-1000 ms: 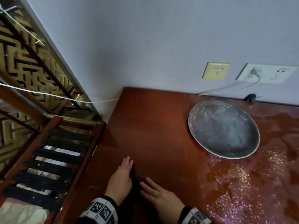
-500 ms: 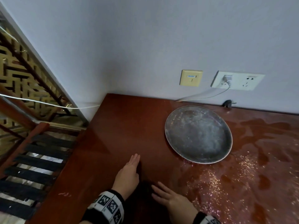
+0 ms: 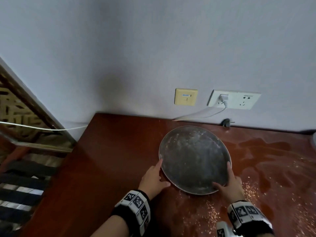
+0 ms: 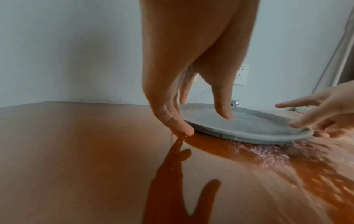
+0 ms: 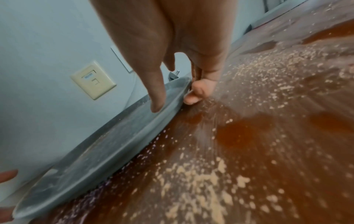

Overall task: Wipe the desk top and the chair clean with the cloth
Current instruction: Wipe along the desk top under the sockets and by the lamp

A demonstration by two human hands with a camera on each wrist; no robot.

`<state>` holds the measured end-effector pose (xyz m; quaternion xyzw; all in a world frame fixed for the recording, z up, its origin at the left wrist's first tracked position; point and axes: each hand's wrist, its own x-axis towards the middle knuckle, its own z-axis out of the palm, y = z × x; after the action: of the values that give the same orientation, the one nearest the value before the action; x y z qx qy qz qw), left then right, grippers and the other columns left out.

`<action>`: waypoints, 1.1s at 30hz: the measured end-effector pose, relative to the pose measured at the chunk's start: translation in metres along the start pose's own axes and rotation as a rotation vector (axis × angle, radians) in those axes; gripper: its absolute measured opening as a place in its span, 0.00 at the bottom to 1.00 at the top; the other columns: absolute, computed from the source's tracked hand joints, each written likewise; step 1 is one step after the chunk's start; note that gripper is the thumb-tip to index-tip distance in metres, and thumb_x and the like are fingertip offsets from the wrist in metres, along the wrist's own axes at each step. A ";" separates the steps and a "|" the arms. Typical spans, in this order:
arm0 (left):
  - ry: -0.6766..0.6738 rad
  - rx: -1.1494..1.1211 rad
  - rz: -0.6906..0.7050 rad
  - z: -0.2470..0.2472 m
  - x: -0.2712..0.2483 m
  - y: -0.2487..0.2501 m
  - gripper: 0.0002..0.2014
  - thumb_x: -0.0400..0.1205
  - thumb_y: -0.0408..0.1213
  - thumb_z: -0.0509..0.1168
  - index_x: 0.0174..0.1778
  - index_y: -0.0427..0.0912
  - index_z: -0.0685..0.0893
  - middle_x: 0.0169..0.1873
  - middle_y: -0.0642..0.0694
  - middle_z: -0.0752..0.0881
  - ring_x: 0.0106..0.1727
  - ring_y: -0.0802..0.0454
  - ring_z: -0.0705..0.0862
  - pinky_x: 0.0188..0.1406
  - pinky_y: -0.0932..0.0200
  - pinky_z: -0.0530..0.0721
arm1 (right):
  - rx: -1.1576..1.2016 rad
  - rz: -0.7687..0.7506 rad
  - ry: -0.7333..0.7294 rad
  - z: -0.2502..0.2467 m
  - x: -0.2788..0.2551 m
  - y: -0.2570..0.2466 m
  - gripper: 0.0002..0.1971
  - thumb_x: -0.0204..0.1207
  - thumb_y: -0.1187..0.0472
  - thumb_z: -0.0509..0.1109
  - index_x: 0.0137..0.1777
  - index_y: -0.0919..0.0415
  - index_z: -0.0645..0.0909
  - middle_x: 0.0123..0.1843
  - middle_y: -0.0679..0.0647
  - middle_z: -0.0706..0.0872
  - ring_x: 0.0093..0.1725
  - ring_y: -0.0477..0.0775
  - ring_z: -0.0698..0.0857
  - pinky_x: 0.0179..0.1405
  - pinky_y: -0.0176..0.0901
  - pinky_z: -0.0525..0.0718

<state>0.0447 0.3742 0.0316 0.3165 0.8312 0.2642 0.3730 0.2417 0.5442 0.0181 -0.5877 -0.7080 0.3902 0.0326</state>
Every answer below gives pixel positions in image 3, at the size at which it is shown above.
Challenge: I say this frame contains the person's left hand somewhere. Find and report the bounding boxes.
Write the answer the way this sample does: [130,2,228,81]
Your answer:
[138,159,171,201]

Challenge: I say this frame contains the person's right hand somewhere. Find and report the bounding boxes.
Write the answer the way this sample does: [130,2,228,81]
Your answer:
[212,161,245,205]

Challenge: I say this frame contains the round grey metal tray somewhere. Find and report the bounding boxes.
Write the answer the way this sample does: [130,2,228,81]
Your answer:
[158,125,232,195]

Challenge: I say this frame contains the person's left forearm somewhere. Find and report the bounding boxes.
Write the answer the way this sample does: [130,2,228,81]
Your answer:
[90,214,130,237]

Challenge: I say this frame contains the black wristband with marker tags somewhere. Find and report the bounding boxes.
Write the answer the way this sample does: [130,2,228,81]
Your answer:
[110,190,151,236]
[227,200,275,236]

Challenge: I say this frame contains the white paper sheet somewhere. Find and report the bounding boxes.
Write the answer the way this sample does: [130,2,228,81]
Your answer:
[0,184,45,210]

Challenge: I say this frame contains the gold lattice screen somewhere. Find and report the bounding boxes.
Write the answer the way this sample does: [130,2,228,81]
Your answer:
[0,81,50,141]

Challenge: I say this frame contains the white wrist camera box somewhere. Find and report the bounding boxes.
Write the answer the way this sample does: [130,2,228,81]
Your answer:
[216,221,237,237]

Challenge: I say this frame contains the white plug cable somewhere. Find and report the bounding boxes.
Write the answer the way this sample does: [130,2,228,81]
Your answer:
[172,101,227,121]

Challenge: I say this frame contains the beige wall plate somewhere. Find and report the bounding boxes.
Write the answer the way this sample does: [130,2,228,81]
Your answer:
[174,88,198,106]

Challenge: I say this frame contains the white wall power socket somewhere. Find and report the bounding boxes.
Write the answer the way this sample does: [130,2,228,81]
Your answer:
[207,89,262,110]

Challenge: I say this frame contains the red wooden rack black straps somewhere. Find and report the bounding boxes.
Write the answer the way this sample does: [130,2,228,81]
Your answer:
[0,145,62,237]

